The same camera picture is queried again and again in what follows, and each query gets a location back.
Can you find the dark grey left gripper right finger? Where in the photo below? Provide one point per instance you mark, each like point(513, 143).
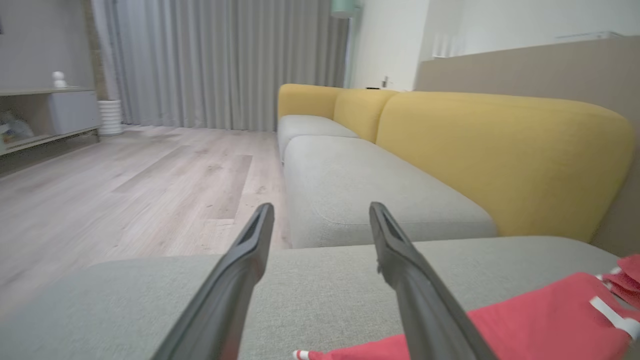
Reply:
point(425, 310)

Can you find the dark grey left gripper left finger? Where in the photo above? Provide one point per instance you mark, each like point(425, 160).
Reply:
point(225, 300)

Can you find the red jersey with white sleeves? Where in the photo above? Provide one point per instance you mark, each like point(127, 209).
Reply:
point(550, 320)

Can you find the medium grey sofa seat cushion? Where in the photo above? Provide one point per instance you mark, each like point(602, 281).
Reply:
point(360, 185)

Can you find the small grey sofa seat cushion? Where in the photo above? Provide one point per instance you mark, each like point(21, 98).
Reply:
point(305, 126)

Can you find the narrow yellow sofa backrest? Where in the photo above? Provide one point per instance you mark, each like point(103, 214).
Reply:
point(362, 112)

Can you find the yellow sofa end backrest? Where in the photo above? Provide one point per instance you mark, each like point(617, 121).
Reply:
point(305, 100)

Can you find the white ribbed floor vase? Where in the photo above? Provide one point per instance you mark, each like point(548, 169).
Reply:
point(110, 117)

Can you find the grey pleated curtain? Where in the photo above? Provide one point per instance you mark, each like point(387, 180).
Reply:
point(225, 60)

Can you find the low grey wooden media cabinet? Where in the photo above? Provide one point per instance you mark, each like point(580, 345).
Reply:
point(75, 112)

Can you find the grey plush toy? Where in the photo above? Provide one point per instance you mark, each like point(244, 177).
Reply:
point(15, 129)

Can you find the small white figurine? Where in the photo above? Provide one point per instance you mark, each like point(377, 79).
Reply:
point(59, 80)

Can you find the mint green lamp shade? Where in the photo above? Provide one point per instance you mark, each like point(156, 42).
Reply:
point(345, 6)

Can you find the white wall plug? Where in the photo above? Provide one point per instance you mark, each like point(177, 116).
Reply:
point(385, 82)

